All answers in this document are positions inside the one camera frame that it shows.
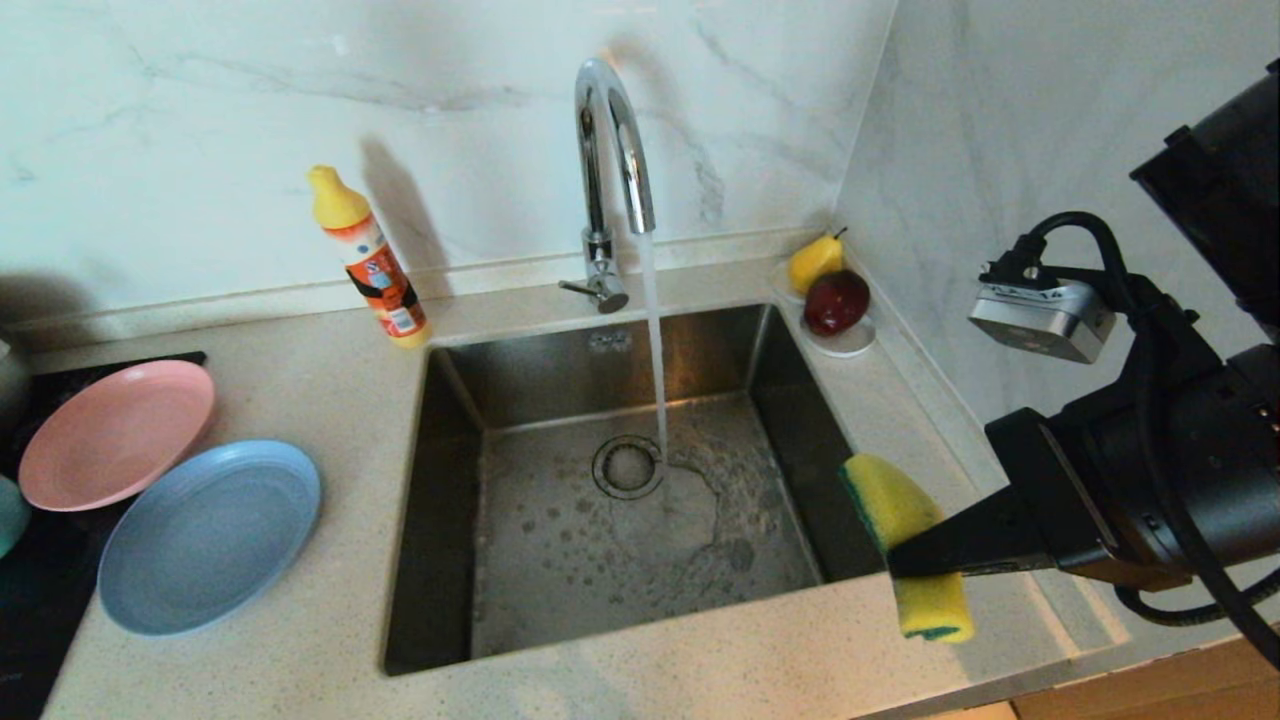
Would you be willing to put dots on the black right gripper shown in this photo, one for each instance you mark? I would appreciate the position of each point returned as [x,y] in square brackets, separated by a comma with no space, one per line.
[1150,470]

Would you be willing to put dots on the yellow sponge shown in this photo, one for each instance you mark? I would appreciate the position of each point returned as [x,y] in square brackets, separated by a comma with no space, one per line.
[895,500]

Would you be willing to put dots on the chrome gooseneck faucet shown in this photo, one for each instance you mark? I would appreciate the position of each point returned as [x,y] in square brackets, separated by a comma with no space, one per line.
[598,250]

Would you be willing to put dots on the orange dish soap bottle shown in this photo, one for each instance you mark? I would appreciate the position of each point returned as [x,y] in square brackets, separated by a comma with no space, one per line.
[375,265]

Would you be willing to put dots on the blue plate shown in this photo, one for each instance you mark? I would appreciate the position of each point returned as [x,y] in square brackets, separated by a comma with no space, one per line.
[210,540]

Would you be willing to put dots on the pink plate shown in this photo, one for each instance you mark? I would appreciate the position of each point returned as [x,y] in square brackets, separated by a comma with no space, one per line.
[110,435]

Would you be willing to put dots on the teal cup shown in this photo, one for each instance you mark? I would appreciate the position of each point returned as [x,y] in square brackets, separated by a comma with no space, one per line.
[10,515]

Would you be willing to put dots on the metal sink drain strainer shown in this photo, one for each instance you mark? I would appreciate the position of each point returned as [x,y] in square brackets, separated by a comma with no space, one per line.
[628,468]

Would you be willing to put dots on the stainless steel sink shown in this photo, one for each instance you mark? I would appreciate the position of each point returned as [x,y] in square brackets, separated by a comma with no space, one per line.
[560,580]

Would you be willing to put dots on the small white dish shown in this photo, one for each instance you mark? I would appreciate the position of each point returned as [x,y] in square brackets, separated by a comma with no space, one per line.
[848,346]

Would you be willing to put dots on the wooden cabinet panel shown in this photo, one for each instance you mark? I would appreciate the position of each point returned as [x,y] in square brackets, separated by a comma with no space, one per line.
[1150,690]

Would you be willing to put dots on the dark red apple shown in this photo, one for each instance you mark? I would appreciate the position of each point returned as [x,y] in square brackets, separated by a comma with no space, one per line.
[835,303]

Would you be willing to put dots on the yellow pear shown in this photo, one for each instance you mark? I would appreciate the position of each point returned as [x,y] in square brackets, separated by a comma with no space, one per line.
[812,263]

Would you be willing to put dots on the black glass cooktop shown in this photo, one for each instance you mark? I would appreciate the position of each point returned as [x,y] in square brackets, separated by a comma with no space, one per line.
[40,620]

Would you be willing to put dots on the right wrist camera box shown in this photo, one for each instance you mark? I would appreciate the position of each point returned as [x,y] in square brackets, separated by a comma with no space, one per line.
[1040,320]

